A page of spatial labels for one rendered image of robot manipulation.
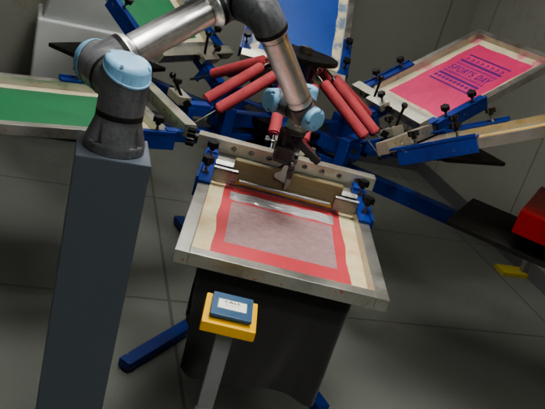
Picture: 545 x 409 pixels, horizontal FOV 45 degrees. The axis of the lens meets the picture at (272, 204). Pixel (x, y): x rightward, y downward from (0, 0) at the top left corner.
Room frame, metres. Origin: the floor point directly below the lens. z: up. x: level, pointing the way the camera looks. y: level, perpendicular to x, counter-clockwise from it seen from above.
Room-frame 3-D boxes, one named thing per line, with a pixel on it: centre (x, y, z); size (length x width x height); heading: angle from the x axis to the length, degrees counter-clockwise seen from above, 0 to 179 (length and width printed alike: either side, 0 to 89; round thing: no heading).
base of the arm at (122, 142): (1.56, 0.42, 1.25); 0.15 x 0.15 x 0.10
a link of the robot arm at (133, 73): (1.56, 0.43, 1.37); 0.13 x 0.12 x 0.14; 43
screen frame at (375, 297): (1.94, -0.05, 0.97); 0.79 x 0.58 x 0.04; 5
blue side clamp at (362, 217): (2.20, -0.30, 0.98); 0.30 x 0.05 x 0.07; 5
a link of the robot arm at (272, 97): (2.06, 0.05, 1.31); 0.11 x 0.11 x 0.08; 43
